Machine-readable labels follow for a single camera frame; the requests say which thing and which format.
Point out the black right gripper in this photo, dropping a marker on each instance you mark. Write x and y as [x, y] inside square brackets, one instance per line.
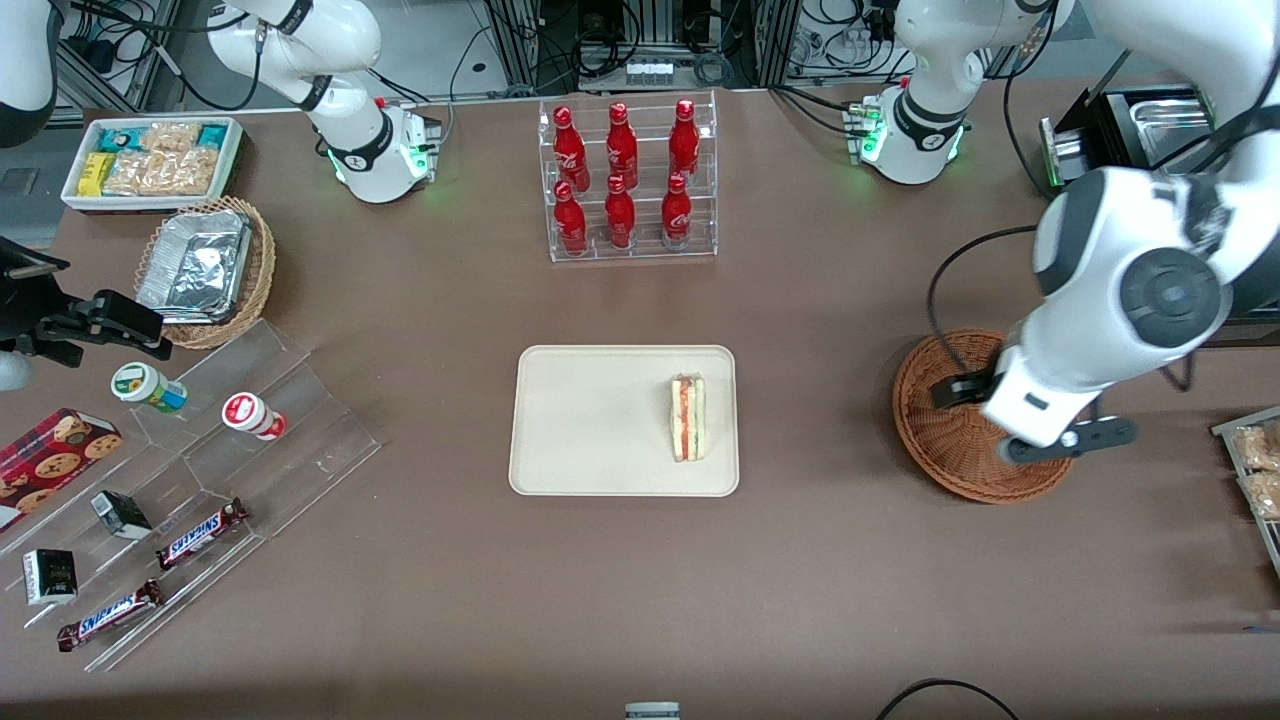
[22, 312]

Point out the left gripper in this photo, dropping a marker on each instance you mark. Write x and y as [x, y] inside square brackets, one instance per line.
[962, 388]

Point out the triangular sandwich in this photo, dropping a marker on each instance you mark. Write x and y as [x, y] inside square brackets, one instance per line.
[688, 418]

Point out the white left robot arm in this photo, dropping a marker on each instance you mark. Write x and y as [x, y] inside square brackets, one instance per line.
[1120, 250]

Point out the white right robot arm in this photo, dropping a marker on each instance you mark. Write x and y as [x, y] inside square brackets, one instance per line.
[350, 120]

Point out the brown wicker basket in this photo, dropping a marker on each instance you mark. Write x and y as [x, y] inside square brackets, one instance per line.
[940, 460]

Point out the aluminium foil tray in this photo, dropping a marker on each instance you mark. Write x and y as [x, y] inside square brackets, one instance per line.
[195, 268]

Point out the light wicker basket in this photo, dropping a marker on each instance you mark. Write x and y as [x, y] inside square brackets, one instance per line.
[262, 265]

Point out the grey metal snack tray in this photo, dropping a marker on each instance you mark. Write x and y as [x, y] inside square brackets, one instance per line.
[1225, 425]

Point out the black sandwich press machine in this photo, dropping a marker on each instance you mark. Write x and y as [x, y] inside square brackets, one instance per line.
[1150, 120]

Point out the cream plastic tray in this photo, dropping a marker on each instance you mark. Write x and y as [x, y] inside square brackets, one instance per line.
[600, 420]

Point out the green lid yogurt cup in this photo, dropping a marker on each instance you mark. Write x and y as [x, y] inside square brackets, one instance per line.
[148, 387]

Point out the red cookie box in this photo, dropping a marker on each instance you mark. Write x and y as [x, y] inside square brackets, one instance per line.
[50, 465]

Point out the yellow snack packet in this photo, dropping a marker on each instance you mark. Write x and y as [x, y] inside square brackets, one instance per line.
[95, 174]

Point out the clear bag of crackers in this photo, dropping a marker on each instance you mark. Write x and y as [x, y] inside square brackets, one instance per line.
[170, 136]
[133, 173]
[190, 172]

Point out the red lid yogurt cup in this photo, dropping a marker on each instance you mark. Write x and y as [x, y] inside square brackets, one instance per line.
[252, 415]

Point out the small black box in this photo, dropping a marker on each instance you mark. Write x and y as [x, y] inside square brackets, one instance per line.
[122, 514]
[50, 577]

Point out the teal snack packet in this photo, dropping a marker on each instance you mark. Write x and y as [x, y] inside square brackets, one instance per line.
[120, 138]
[212, 135]

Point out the snickers bar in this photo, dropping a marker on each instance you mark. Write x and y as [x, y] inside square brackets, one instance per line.
[108, 615]
[200, 533]

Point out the white snack container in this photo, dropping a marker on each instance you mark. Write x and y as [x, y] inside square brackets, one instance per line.
[232, 150]

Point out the clear acrylic stepped display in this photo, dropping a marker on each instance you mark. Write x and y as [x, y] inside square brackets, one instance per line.
[300, 450]

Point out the clear snack bag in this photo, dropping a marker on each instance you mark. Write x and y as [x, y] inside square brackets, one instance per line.
[1265, 495]
[1258, 447]

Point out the red cola bottle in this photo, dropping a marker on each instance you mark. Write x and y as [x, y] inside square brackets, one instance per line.
[677, 218]
[570, 225]
[684, 145]
[570, 150]
[620, 220]
[622, 150]

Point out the clear acrylic bottle rack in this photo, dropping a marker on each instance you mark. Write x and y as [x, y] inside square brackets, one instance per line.
[645, 255]

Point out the small grey device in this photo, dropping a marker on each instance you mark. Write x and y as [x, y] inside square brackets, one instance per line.
[652, 711]

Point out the white power strip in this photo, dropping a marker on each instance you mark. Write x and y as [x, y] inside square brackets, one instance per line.
[648, 72]

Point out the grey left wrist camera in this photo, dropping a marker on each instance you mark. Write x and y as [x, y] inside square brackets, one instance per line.
[1100, 435]

